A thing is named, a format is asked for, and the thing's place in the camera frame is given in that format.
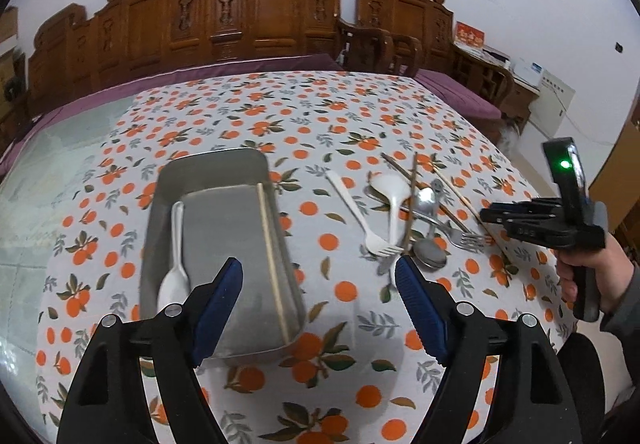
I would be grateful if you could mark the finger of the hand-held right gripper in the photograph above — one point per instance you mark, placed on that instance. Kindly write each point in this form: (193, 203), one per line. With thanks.
(535, 231)
(520, 213)

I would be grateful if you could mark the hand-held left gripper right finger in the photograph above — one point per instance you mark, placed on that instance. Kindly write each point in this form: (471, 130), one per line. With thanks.
(415, 304)

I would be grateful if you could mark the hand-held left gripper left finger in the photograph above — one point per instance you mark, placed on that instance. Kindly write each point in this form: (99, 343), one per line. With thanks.
(220, 309)

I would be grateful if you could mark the light bamboo chopstick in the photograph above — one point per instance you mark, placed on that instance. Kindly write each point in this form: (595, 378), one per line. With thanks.
(272, 264)
(460, 201)

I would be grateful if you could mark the metal tray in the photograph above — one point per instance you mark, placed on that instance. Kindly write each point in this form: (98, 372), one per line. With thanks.
(225, 224)

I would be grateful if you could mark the brown wooden chopstick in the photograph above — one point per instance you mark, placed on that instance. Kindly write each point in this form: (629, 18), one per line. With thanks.
(395, 163)
(413, 184)

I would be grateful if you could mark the person's right forearm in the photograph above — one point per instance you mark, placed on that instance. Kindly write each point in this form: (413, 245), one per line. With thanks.
(627, 304)

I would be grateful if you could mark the person's right hand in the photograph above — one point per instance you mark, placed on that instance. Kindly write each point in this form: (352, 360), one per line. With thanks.
(609, 279)

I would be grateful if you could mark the metal spoon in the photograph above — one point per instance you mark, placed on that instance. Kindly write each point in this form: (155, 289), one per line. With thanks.
(427, 201)
(430, 256)

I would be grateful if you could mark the metal fork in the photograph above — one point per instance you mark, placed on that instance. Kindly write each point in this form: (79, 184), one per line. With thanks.
(467, 240)

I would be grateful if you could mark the wooden door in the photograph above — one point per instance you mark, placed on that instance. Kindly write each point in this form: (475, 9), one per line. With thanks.
(622, 173)

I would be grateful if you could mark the white plastic rice spoon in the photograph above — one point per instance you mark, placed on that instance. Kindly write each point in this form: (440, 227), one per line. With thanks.
(390, 189)

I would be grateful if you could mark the white plastic fork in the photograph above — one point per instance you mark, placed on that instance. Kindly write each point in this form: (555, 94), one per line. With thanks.
(350, 204)

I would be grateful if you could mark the wooden side cabinet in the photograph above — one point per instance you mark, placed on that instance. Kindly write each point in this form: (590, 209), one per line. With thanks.
(500, 83)

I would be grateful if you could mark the person's dark clothing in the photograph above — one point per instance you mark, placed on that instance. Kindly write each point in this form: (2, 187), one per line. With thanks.
(585, 374)

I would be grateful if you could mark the red box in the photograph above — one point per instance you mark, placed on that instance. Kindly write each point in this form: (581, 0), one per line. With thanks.
(469, 34)

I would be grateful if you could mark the orange fruit print tablecloth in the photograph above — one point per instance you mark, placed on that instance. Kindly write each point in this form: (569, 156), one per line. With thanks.
(300, 123)

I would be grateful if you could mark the carved wooden armchair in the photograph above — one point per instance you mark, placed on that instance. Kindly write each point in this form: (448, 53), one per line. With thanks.
(400, 8)

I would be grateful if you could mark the long purple seat cushion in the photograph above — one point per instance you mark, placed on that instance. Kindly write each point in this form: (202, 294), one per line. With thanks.
(200, 71)

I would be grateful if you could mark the carved wooden sofa bench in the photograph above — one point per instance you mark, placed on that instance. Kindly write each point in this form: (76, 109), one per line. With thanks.
(150, 23)

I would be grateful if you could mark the white wall box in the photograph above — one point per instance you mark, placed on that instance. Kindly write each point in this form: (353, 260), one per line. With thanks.
(555, 103)

